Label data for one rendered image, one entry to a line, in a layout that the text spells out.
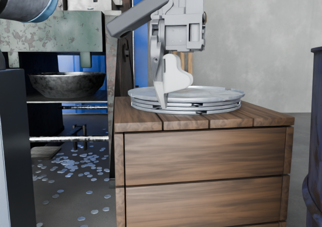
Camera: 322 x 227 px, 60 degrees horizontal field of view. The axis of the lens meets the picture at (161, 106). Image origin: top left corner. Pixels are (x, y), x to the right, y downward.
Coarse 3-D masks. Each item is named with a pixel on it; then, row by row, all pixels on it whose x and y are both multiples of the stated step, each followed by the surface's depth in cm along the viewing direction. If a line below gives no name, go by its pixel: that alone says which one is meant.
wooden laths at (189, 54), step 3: (174, 51) 214; (180, 54) 216; (183, 54) 216; (189, 54) 215; (180, 57) 216; (183, 57) 216; (189, 57) 215; (183, 60) 216; (189, 60) 215; (183, 63) 216; (189, 63) 215; (183, 66) 216; (189, 66) 215; (183, 69) 216; (189, 69) 215; (189, 72) 215
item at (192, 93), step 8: (136, 88) 77; (144, 88) 80; (152, 88) 82; (192, 88) 83; (200, 88) 83; (208, 88) 82; (216, 88) 81; (224, 88) 79; (136, 96) 62; (144, 96) 60; (152, 96) 64; (168, 96) 64; (176, 96) 64; (184, 96) 64; (192, 96) 64; (200, 96) 64; (208, 96) 64; (216, 96) 64; (224, 96) 64; (232, 96) 60; (240, 96) 62
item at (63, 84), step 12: (48, 72) 137; (60, 72) 141; (72, 72) 143; (84, 72) 143; (96, 72) 140; (36, 84) 115; (48, 84) 112; (60, 84) 112; (72, 84) 113; (84, 84) 116; (96, 84) 121; (48, 96) 119; (60, 96) 117; (72, 96) 118; (84, 96) 122
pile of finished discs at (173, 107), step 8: (136, 104) 68; (144, 104) 65; (152, 104) 64; (168, 104) 62; (176, 104) 61; (184, 104) 61; (192, 104) 64; (200, 104) 63; (208, 104) 61; (216, 104) 62; (224, 104) 63; (232, 104) 65; (240, 104) 70; (152, 112) 64; (160, 112) 63; (168, 112) 62; (176, 112) 61; (184, 112) 61; (192, 112) 61; (200, 112) 64; (208, 112) 62; (216, 112) 62; (224, 112) 63
